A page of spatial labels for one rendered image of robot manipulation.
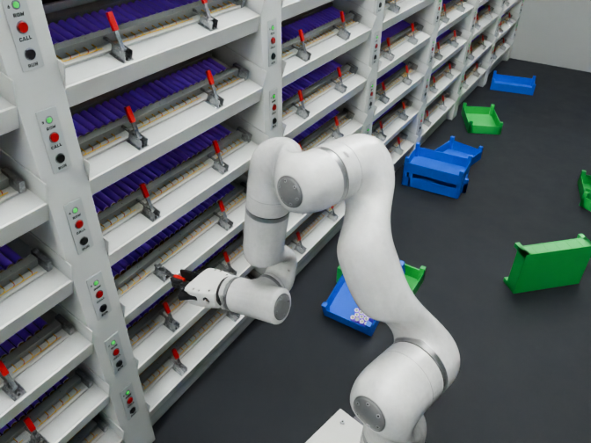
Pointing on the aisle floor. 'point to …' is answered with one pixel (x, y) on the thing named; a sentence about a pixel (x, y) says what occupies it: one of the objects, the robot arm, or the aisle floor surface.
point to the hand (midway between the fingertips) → (182, 279)
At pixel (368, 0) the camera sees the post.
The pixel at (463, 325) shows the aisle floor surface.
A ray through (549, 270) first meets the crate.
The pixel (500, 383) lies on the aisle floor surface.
